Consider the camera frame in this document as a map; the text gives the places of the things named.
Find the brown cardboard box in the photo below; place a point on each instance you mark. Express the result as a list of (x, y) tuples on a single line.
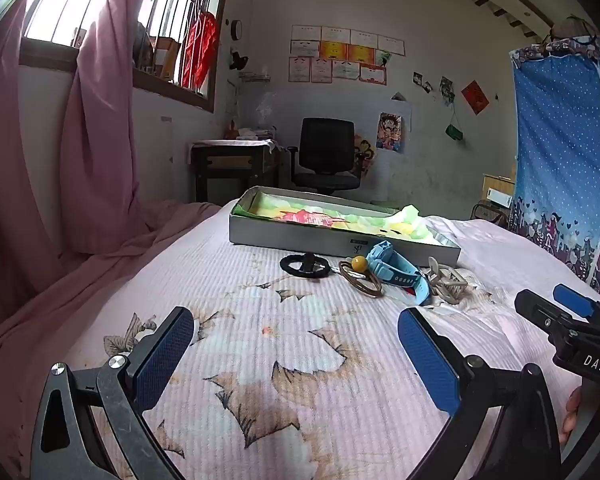
[(497, 187)]

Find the brown bangles with yellow bead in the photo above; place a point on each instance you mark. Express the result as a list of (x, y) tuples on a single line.
[(358, 262)]

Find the cartoon wall poster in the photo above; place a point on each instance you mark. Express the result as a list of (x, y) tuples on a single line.
[(390, 132)]

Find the red paper square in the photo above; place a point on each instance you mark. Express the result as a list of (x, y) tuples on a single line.
[(475, 97)]

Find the colourful printed cloth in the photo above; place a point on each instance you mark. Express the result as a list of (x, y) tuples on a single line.
[(310, 217)]

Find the pink curtain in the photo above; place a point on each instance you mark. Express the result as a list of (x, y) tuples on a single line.
[(15, 160), (105, 110)]

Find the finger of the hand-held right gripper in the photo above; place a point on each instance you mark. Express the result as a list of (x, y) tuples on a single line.
[(535, 307), (572, 300)]

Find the beige hair claw clip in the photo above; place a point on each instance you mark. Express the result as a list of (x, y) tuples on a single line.
[(447, 287)]

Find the pile of desk clutter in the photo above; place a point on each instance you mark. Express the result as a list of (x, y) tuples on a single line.
[(250, 133)]

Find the small wall photos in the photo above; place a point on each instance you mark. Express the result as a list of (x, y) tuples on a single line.
[(419, 80)]

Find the person's right hand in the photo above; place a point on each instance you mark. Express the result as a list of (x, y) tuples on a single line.
[(570, 412)]

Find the barred window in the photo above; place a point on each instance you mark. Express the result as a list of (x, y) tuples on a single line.
[(70, 5)]

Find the dark wooden desk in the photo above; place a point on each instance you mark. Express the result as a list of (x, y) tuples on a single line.
[(230, 162)]

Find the metal wall rack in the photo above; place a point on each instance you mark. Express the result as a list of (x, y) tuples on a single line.
[(254, 77)]

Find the light blue smartwatch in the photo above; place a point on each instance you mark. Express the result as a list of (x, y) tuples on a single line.
[(390, 267)]

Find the green hanging bag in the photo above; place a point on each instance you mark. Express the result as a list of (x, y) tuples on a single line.
[(454, 132)]

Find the round wall clock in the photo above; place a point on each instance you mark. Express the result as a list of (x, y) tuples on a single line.
[(236, 30)]

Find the orange cartoon wall picture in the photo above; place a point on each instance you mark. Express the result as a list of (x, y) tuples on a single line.
[(364, 152)]

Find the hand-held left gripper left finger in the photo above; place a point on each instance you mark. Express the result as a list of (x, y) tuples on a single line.
[(162, 355)]

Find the plain pink sheet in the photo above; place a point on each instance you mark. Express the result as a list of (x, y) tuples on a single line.
[(105, 270)]

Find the green wall photo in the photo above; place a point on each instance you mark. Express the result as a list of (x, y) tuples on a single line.
[(447, 90)]

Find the blue printed wardrobe cover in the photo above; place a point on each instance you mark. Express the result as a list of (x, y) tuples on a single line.
[(560, 160)]

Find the orange cardboard box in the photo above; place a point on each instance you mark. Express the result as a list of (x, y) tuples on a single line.
[(167, 57)]

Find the shallow grey cardboard box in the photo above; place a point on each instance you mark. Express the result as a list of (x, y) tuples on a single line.
[(290, 242)]

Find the black office chair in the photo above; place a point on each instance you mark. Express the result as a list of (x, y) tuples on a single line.
[(326, 145)]

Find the red hanging cloth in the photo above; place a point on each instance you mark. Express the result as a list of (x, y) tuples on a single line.
[(200, 50)]

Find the black wall ornament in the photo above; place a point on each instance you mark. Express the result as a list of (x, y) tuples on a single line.
[(238, 60)]

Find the group of wall certificates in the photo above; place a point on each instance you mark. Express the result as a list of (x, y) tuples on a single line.
[(340, 55)]

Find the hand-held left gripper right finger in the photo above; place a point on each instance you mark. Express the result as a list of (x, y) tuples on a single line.
[(427, 360)]

